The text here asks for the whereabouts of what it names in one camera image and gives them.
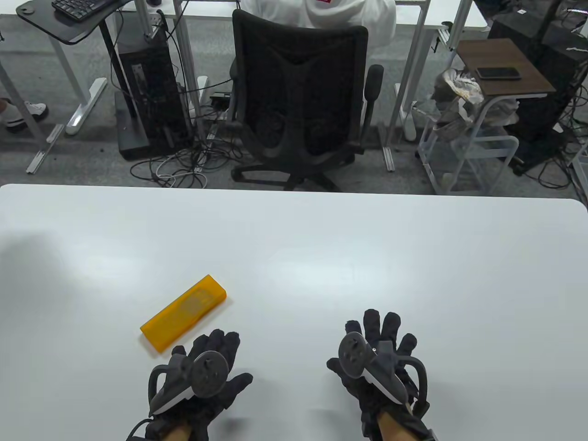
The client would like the person's left hand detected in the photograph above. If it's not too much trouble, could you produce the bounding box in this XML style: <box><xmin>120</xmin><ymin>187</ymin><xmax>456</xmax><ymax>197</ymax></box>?
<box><xmin>146</xmin><ymin>328</ymin><xmax>254</xmax><ymax>437</ymax></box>

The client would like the black smartphone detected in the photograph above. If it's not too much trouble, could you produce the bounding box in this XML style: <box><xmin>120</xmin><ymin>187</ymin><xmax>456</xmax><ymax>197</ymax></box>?
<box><xmin>475</xmin><ymin>67</ymin><xmax>523</xmax><ymax>81</ymax></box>

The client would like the person's right forearm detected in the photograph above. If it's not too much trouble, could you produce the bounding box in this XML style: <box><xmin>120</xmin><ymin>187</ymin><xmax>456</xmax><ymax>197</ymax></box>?
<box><xmin>377</xmin><ymin>410</ymin><xmax>407</xmax><ymax>441</ymax></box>

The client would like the orange plastic pen case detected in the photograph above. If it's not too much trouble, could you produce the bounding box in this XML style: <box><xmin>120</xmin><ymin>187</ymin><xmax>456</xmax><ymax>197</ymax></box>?
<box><xmin>140</xmin><ymin>274</ymin><xmax>228</xmax><ymax>353</ymax></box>

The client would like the white cable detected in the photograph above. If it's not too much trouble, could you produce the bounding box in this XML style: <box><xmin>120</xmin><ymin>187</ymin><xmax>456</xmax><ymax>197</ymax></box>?
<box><xmin>155</xmin><ymin>154</ymin><xmax>208</xmax><ymax>188</ymax></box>

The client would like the black computer tower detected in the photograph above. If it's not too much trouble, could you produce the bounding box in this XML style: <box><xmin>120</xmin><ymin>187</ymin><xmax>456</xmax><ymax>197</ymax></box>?
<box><xmin>114</xmin><ymin>31</ymin><xmax>193</xmax><ymax>161</ymax></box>

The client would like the person's right hand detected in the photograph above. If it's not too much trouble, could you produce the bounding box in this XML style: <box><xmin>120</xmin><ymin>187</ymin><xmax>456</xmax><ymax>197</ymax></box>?
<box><xmin>327</xmin><ymin>309</ymin><xmax>433</xmax><ymax>439</ymax></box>

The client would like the brown wooden side table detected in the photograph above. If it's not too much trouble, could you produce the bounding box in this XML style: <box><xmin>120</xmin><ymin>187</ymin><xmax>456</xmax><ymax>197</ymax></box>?
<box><xmin>457</xmin><ymin>38</ymin><xmax>558</xmax><ymax>98</ymax></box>

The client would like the tangle of black cables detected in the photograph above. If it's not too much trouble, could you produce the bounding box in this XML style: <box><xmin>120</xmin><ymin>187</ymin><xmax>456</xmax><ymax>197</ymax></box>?
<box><xmin>537</xmin><ymin>78</ymin><xmax>588</xmax><ymax>190</ymax></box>
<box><xmin>130</xmin><ymin>136</ymin><xmax>245</xmax><ymax>189</ymax></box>

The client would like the black keyboard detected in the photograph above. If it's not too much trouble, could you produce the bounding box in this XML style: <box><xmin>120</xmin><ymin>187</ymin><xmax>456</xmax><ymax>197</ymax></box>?
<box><xmin>51</xmin><ymin>0</ymin><xmax>116</xmax><ymax>23</ymax></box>

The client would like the white desk with floor rail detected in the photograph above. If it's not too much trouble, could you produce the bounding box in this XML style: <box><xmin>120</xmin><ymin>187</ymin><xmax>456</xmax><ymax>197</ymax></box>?
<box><xmin>0</xmin><ymin>13</ymin><xmax>66</xmax><ymax>175</ymax></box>

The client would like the white desk with metal legs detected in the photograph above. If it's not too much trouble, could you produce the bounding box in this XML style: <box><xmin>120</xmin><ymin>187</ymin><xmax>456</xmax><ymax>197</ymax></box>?
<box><xmin>136</xmin><ymin>0</ymin><xmax>490</xmax><ymax>173</ymax></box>

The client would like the black desk with white legs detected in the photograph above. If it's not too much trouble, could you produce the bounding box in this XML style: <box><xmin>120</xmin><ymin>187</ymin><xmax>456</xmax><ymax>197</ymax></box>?
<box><xmin>16</xmin><ymin>0</ymin><xmax>135</xmax><ymax>136</ymax></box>

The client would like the crumpled grey plastic bag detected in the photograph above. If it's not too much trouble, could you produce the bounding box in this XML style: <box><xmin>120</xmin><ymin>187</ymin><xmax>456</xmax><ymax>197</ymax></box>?
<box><xmin>430</xmin><ymin>68</ymin><xmax>486</xmax><ymax>138</ymax></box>

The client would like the white cloth bundle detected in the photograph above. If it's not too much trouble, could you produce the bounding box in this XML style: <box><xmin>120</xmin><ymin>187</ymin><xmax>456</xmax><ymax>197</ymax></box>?
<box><xmin>482</xmin><ymin>97</ymin><xmax>520</xmax><ymax>127</ymax></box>

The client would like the white metal cart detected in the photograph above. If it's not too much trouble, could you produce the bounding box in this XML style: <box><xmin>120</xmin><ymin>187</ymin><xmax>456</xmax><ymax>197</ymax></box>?
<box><xmin>416</xmin><ymin>94</ymin><xmax>525</xmax><ymax>196</ymax></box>

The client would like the black equipment case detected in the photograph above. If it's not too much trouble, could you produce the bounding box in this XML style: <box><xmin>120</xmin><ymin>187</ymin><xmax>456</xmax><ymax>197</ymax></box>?
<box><xmin>488</xmin><ymin>11</ymin><xmax>588</xmax><ymax>176</ymax></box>

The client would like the dark grey hand controller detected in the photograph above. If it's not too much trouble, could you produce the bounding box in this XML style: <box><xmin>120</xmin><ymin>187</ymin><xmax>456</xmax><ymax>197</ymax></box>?
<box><xmin>339</xmin><ymin>333</ymin><xmax>429</xmax><ymax>418</ymax></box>
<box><xmin>148</xmin><ymin>351</ymin><xmax>229</xmax><ymax>416</ymax></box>

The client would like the black mesh office chair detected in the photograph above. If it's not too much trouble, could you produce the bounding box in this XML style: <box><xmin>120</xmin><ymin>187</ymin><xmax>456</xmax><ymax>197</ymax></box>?
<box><xmin>228</xmin><ymin>9</ymin><xmax>384</xmax><ymax>192</ymax></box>

